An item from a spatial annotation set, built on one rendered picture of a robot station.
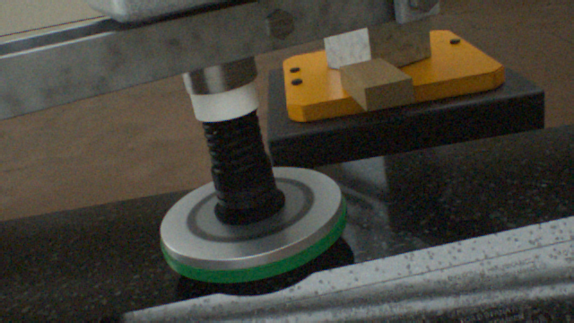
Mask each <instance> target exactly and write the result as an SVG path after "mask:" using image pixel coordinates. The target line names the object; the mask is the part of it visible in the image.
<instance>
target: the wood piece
mask: <svg viewBox="0 0 574 323"><path fill-rule="evenodd" d="M339 72H340V78H341V85H342V88H343V89H344V90H345V91H346V92H347V93H348V94H349V95H350V96H352V97H353V98H354V99H355V100H356V101H357V102H358V103H359V104H360V105H362V107H363V108H365V109H366V110H367V111H368V112H369V111H373V110H376V109H383V108H387V107H392V106H395V105H399V104H404V103H406V102H410V101H414V95H413V78H412V77H411V76H409V75H408V74H406V73H404V71H402V70H400V69H397V68H396V67H394V66H393V65H391V64H389V63H388V62H387V61H385V60H384V59H382V58H381V57H380V58H376V59H371V60H369V61H364V62H360V63H356V64H352V65H340V66H339Z"/></svg>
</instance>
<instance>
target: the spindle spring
mask: <svg viewBox="0 0 574 323"><path fill-rule="evenodd" d="M213 123H214V122H204V121H203V123H202V129H203V130H204V136H205V137H206V138H207V140H206V145H207V146H208V147H209V151H208V153H209V154H210V155H211V156H212V157H211V163H212V165H214V166H216V167H215V168H214V171H215V172H217V173H220V174H237V173H241V172H245V171H248V170H252V169H254V168H255V167H257V166H260V165H261V164H262V163H263V162H264V161H265V143H264V141H263V134H262V132H261V126H260V125H259V116H258V115H257V109H255V110H253V111H251V112H249V113H248V114H246V115H244V116H242V117H240V118H237V119H234V120H232V121H230V122H226V123H221V124H213ZM247 123H248V124H247ZM245 124H247V125H245ZM243 125H245V126H243ZM240 126H243V127H241V128H238V129H236V130H231V129H233V128H236V127H240ZM223 130H230V131H227V132H221V133H216V132H215V133H213V132H214V131H223ZM248 131H249V133H248ZM246 133H247V134H246ZM244 134H246V135H244ZM240 135H244V136H241V137H239V138H236V139H233V140H230V141H225V142H219V141H218V142H215V141H217V140H227V139H230V138H233V137H237V136H240ZM250 141H251V143H249V144H246V143H248V142H250ZM243 144H246V145H244V146H242V147H240V148H237V149H233V150H229V151H221V150H226V149H230V148H234V147H238V146H241V145H243ZM217 150H219V151H217ZM252 150H253V151H252ZM250 151H252V152H251V153H248V152H250ZM245 153H248V154H246V155H244V156H241V157H239V158H235V159H230V160H219V159H227V158H232V157H236V156H240V155H242V154H245ZM253 160H254V161H253ZM251 161H253V162H251ZM248 162H251V163H249V164H247V165H244V166H240V165H242V164H245V163H248ZM230 166H238V167H234V168H222V167H230Z"/></svg>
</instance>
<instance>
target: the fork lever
mask: <svg viewBox="0 0 574 323"><path fill-rule="evenodd" d="M438 1H439V0H411V7H413V8H415V9H417V10H420V11H422V12H424V13H428V12H429V11H430V10H431V9H432V8H433V7H434V5H435V4H436V3H437V2H438ZM392 21H396V10H395V1H394V0H253V1H248V2H244V3H240V4H233V5H229V6H224V7H220V8H216V9H212V10H207V11H204V12H200V13H192V14H188V15H183V16H179V17H176V18H171V19H165V20H159V21H155V20H152V21H149V22H142V23H137V24H132V25H131V24H125V23H122V22H118V21H116V20H114V19H112V18H109V19H105V20H102V21H97V22H89V23H85V24H81V25H76V26H73V27H68V28H63V29H60V30H55V31H48V32H43V33H40V34H35V35H30V36H26V37H22V38H18V39H10V40H6V41H2V42H0V120H4V119H8V118H17V117H20V116H24V115H28V114H30V113H34V112H38V111H41V110H44V109H50V108H54V107H57V106H61V105H65V104H68V103H71V102H75V101H79V100H85V99H89V98H92V97H95V96H99V95H102V94H106V93H110V92H116V91H119V90H123V89H126V88H130V87H134V86H137V85H141V84H144V83H150V82H153V81H157V80H160V79H164V78H168V77H171V76H174V75H178V74H184V73H188V72H192V71H195V70H199V69H202V68H206V67H213V66H217V65H223V64H227V63H230V62H233V61H237V60H241V59H244V58H248V57H254V56H258V55H262V54H265V53H268V52H271V51H275V50H278V49H282V48H288V47H292V46H296V45H299V44H303V43H306V42H310V41H313V40H317V39H323V38H327V37H331V36H337V35H341V34H345V33H348V32H352V31H358V30H362V29H366V28H369V27H372V26H376V25H380V24H382V23H386V22H392Z"/></svg>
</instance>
